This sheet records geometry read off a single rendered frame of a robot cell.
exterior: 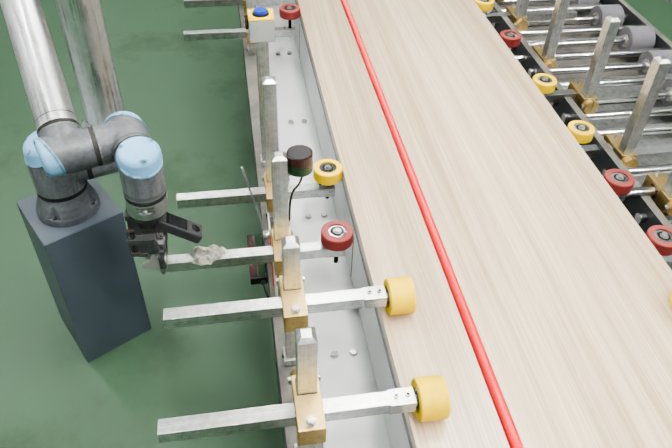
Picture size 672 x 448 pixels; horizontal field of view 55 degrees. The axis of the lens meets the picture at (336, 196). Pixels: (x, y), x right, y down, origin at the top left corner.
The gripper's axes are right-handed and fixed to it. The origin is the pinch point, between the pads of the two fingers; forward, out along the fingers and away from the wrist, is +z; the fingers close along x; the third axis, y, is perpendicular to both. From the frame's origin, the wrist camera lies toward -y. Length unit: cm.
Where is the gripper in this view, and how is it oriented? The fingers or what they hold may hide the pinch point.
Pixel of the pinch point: (167, 269)
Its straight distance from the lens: 165.3
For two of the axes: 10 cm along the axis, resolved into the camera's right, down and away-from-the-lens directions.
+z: -0.7, 7.5, 6.5
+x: 1.5, 6.6, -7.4
